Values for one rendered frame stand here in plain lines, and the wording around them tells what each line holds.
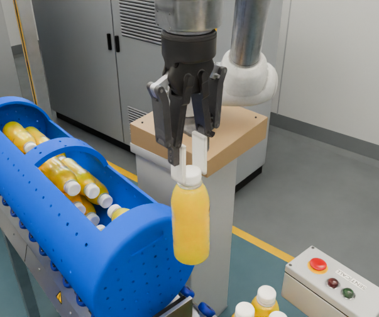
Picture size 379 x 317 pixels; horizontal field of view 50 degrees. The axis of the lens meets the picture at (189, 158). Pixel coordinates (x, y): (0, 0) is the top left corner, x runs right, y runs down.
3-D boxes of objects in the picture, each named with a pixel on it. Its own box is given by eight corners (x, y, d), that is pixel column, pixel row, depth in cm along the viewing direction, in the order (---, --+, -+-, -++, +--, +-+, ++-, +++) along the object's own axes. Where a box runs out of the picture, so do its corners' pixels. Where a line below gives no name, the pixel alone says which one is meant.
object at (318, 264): (315, 258, 92) (316, 254, 92) (329, 267, 90) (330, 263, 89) (305, 265, 90) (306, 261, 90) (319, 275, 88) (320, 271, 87)
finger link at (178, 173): (186, 145, 61) (182, 147, 61) (186, 184, 65) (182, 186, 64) (173, 138, 63) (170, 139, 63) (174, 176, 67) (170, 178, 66)
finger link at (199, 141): (191, 131, 65) (195, 129, 65) (192, 168, 69) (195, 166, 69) (204, 138, 63) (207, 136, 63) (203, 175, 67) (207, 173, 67)
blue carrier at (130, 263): (54, 152, 162) (36, 85, 146) (202, 283, 104) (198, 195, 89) (-20, 182, 147) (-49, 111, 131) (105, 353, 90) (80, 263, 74)
